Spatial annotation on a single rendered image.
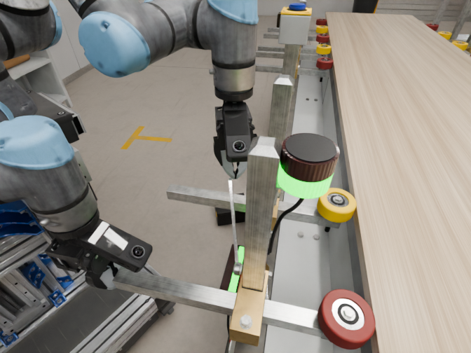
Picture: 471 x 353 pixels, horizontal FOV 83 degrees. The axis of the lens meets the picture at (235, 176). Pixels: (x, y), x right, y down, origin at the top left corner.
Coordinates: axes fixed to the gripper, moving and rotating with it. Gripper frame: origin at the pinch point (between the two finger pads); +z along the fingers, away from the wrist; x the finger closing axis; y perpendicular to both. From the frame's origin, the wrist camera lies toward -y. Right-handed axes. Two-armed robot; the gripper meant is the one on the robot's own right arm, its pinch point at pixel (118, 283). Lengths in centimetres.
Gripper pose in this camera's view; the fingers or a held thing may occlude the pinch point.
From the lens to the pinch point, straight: 62.0
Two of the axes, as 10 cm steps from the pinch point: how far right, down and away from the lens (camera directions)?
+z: -0.2, 7.6, 6.5
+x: -2.2, 6.3, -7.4
